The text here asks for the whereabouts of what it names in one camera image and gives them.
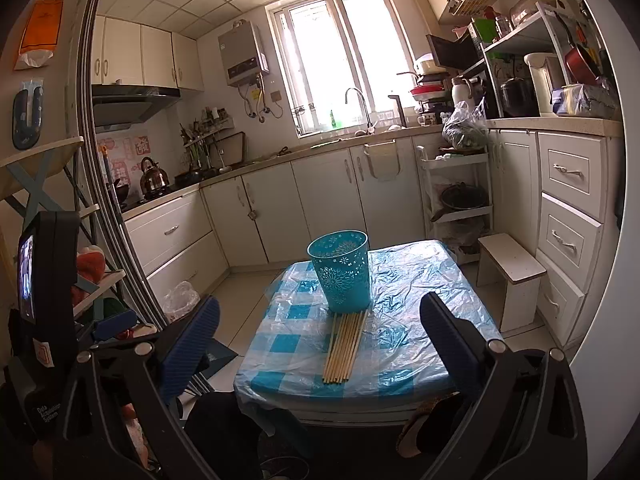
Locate white thermos jug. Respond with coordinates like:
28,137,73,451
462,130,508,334
451,77,474,111

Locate white three-drawer cabinet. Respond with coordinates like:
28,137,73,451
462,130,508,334
532,130,612,347

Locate teal perforated plastic basket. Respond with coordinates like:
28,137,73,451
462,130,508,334
306,230,372,313

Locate dish rack with dishes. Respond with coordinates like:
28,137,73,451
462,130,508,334
409,52,452,117

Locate clear bag of food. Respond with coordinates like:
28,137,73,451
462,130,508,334
552,84,618,120

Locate dark blue wall hanger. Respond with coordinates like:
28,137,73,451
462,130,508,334
12,80,45,151

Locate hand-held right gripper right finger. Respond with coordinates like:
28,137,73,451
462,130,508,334
419,291,588,480

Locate clear plastic trash bag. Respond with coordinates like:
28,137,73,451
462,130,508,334
160,281,201,323

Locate blue checked tablecloth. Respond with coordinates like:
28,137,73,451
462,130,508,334
234,240,503,401

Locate chrome sink faucet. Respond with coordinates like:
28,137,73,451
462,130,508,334
344,87,376,133

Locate white wall cabinets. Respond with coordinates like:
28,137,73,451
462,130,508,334
92,15,205,92

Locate bundle of wooden chopsticks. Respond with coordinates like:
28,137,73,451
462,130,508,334
322,309,370,385

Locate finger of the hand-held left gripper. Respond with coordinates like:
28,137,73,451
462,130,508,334
89,309,158,356

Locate white two-drawer cabinet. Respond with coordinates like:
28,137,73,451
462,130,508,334
122,192,231,306

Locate white electric water pot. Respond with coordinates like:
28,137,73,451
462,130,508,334
523,52,564,116

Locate over-door bag holder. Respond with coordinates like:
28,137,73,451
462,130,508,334
363,140,401,182

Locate red frying pan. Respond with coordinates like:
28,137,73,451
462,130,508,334
552,10,601,86

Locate black range hood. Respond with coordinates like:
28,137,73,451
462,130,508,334
91,84,181,128

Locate brown cutting board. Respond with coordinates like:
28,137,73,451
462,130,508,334
217,131,247,166

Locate orange paper bag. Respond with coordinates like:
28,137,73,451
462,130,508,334
14,0,65,71

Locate steel whistling kettle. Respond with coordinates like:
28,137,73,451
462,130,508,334
139,156,171,193

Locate white tall door cabinet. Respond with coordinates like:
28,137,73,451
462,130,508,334
487,127,542,257

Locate white sink base cabinets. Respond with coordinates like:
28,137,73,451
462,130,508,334
200,137,433,267

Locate sliding door frame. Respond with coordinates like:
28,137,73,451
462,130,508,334
77,0,168,326

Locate kitchen window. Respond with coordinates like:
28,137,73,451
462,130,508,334
265,0,421,137

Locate orange red cloth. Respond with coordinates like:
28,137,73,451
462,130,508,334
75,246,108,306

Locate plastic bag of vegetables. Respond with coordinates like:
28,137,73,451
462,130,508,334
442,101,488,151

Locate green plastic container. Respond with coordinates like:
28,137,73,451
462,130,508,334
472,17,496,43

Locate wall-mounted gas water heater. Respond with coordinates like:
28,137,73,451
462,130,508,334
217,21,271,87

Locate patterned slipper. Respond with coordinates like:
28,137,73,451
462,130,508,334
396,395,451,457

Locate wooden folding shelf rack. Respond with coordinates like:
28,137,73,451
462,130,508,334
0,136,126,321

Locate black stove wok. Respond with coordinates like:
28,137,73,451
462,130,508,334
107,180,132,207

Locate white rolling shelf cart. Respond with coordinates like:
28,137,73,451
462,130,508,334
415,145,494,266

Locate person's left leg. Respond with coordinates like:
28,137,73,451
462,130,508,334
184,390,311,480

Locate dark wok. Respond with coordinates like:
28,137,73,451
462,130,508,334
439,182,489,211

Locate small white step stool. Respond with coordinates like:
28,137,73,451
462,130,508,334
476,233,547,333

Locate black rice cooker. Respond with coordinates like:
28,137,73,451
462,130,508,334
500,77,538,117

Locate white countertop shelf rack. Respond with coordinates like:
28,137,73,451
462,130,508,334
480,2,601,118

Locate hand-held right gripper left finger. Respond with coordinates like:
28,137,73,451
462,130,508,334
52,296,261,480

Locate dark blue dustpan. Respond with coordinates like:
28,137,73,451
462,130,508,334
197,337,239,377

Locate black microwave oven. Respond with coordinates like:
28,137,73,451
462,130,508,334
426,22,484,71

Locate wall utensil rack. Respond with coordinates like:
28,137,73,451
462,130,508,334
180,117,236,171

